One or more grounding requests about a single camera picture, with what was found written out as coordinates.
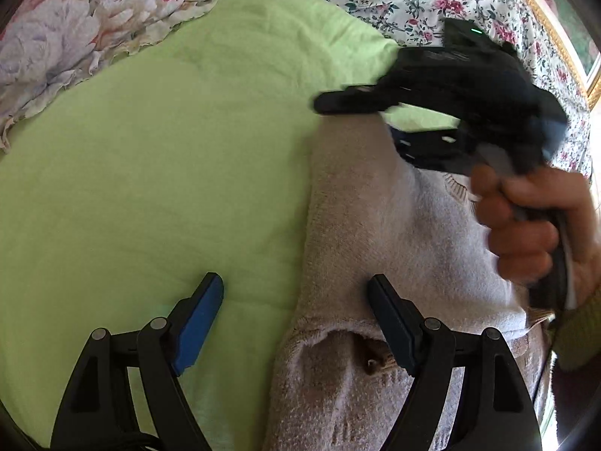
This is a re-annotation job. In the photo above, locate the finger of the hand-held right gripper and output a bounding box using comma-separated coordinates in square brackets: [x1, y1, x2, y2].
[313, 85, 400, 115]
[389, 124, 476, 176]

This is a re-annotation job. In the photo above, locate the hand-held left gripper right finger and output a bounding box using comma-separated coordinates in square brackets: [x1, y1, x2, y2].
[366, 274, 544, 451]

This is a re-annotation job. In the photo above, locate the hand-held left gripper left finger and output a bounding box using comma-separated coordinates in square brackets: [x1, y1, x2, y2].
[49, 271, 225, 451]

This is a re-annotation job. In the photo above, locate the grey-beige towel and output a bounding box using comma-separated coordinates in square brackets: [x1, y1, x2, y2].
[270, 113, 557, 451]

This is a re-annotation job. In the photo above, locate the person's right hand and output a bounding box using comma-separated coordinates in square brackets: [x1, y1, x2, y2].
[470, 162, 601, 312]

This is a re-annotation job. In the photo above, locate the gold framed picture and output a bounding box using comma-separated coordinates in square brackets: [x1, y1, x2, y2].
[509, 0, 601, 100]

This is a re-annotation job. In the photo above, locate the light green bed sheet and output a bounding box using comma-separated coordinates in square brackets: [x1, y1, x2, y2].
[0, 0, 463, 451]

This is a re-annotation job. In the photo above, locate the pastel floral pillow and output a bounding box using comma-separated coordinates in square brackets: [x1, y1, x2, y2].
[0, 0, 222, 152]

